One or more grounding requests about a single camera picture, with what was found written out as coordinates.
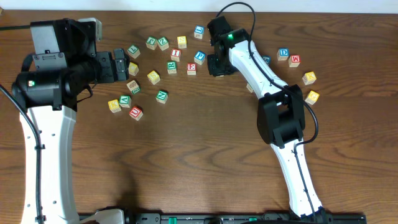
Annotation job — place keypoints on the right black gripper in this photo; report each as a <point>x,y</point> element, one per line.
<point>214,70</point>

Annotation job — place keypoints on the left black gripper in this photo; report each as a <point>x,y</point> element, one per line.
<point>120,68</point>

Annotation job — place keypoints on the red I block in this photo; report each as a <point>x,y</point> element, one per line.
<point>175,55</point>

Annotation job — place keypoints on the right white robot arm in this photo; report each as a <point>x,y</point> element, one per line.
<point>280,112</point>

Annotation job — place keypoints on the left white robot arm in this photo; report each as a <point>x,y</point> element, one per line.
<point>64,64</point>

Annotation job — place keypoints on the blue P block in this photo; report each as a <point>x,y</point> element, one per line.
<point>200,57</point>

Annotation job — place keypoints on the yellow c block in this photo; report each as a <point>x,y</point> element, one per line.
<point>133,69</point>
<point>312,97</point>

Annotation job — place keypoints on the red E block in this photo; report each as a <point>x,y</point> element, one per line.
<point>191,69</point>

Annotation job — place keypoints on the pineapple picture block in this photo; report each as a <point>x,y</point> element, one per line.
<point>133,87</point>

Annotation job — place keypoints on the green L block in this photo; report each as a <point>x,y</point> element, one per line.
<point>133,51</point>

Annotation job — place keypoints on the green V block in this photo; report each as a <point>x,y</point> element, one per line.
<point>125,101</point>

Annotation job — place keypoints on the yellow K block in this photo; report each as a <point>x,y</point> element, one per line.
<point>114,106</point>

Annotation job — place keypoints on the blue L block top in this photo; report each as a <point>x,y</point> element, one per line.
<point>199,32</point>

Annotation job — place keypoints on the yellow S block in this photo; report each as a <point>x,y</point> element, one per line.
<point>182,42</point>

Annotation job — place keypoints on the yellow tilted block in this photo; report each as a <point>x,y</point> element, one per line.
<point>153,77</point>

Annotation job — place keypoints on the green R block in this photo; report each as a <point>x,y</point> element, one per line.
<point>172,67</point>

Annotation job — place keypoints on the red U block left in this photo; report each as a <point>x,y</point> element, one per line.
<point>136,113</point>

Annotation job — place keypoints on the green Z block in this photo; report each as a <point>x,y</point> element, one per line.
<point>163,43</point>

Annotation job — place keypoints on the green N block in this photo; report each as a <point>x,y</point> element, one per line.
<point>162,96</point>

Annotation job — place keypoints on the blue D block right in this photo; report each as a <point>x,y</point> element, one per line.
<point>282,54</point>

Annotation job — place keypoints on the red M block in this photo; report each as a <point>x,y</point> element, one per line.
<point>294,61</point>

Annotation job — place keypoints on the yellow block right upper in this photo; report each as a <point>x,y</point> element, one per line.
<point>309,78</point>

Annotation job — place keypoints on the yellow C block right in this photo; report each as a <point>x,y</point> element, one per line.
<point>312,97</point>

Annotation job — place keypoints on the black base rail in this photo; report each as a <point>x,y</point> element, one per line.
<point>248,218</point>

